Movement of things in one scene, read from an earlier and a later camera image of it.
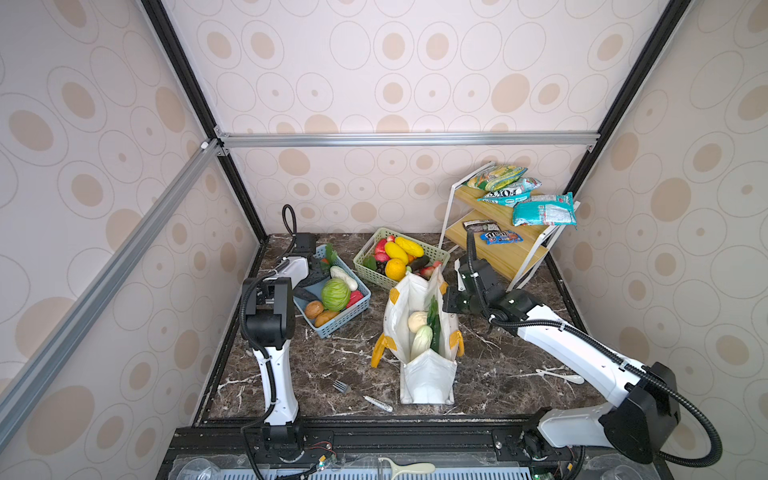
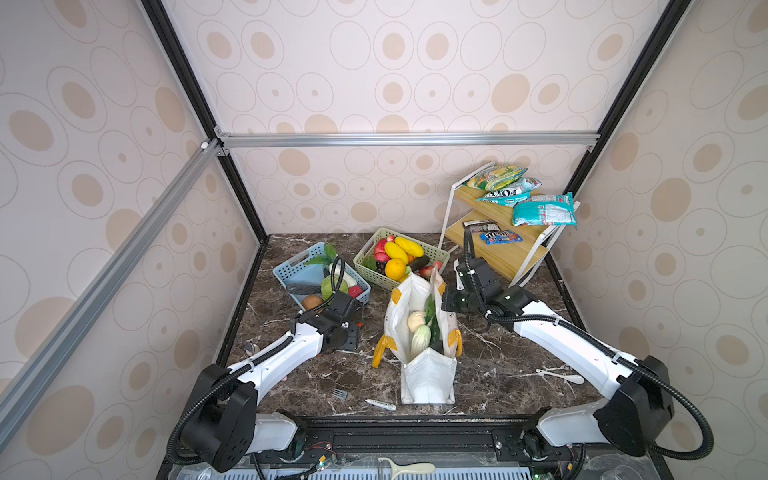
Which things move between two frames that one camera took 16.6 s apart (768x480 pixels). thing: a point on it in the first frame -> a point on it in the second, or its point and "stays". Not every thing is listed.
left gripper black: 315,279 -> 347,332
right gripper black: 449,297 stays
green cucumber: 434,322 stays
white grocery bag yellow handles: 421,333 stays
